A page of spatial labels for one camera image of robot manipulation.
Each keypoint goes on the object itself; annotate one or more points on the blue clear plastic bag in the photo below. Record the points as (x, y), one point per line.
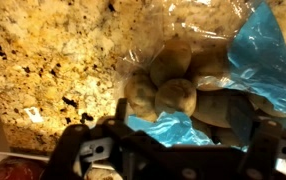
(256, 52)

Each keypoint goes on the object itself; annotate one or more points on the brown potato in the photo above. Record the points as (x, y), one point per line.
(172, 62)
(176, 95)
(140, 93)
(209, 69)

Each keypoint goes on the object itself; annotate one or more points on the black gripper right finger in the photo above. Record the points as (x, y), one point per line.
(267, 146)

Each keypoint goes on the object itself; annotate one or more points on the red apple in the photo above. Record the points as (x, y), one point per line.
(21, 169)

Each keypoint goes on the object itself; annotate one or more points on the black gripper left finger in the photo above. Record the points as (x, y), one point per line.
(80, 147)

